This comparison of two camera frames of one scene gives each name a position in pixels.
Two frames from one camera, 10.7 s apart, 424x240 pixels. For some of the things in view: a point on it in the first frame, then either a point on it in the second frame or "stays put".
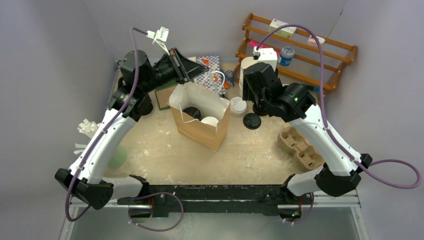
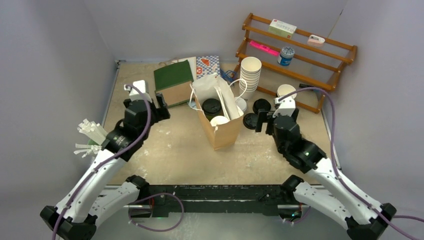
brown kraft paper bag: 210,104 → 214,87
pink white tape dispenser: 311,41 stays put
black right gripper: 248,94 → 264,117
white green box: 288,31 stays put
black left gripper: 184,69 → 160,112
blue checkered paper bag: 211,79 stays put
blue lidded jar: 286,56 stays put
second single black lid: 252,121 stays put
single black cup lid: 192,112 → 211,107
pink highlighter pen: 256,43 stays put
